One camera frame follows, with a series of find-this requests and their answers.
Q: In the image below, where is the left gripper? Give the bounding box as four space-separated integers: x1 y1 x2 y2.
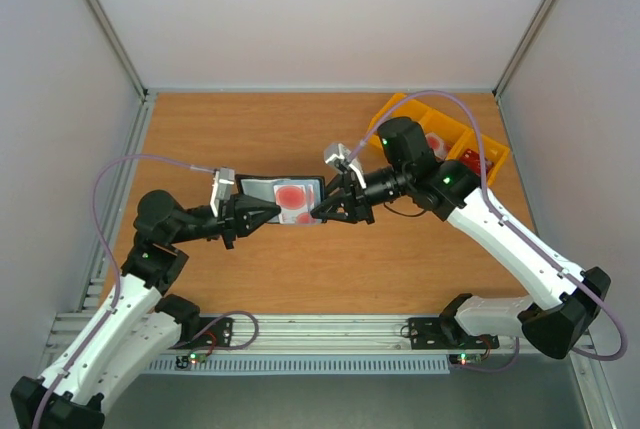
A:
169 191 280 248

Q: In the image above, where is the black card holder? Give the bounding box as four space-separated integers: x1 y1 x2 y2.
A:
236 175 325 225

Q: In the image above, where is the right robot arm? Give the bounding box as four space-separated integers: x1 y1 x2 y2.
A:
312 117 611 359

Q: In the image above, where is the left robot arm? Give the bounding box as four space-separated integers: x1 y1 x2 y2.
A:
10 190 281 428

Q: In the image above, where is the yellow bin with green cards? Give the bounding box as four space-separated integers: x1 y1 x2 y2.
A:
365 93 433 149

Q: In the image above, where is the red circle card stack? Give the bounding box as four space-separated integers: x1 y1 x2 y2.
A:
425 132 451 160

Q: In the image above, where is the yellow bin with circle cards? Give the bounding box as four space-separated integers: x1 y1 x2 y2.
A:
420 110 471 160

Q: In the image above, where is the yellow bin with red cards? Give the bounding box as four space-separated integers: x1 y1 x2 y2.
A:
462 129 510 186

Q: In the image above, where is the left circuit board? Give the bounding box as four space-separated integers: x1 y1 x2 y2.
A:
174 352 208 370

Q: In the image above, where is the circuit board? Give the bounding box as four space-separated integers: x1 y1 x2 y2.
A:
174 352 208 370
449 352 485 366

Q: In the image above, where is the right circuit board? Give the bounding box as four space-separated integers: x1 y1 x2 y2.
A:
449 352 485 366

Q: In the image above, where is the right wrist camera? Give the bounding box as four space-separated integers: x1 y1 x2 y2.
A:
323 142 367 189

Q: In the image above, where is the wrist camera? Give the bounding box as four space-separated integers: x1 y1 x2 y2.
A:
209 167 235 217
323 142 367 189

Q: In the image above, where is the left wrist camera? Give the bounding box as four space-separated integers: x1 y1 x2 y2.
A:
209 167 235 217

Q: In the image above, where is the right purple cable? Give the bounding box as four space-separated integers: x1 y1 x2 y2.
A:
345 90 629 373

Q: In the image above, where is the purple cable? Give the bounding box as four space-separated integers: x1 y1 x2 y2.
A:
345 90 629 373
34 154 259 429

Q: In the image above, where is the front aluminium rail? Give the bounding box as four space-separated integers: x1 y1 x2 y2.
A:
44 312 596 355

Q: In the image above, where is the aluminium rail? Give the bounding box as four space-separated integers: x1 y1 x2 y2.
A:
77 91 158 313
44 312 596 355

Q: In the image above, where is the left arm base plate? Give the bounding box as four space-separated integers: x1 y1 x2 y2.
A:
172 316 234 350

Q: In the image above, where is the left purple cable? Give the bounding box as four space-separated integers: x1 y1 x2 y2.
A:
34 154 259 429

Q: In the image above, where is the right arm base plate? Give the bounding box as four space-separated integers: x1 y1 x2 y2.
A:
401 316 500 351

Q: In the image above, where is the grey slotted cable duct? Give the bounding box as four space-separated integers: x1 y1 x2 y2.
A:
143 354 450 377

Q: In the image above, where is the left aluminium rail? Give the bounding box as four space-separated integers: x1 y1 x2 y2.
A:
77 91 158 313

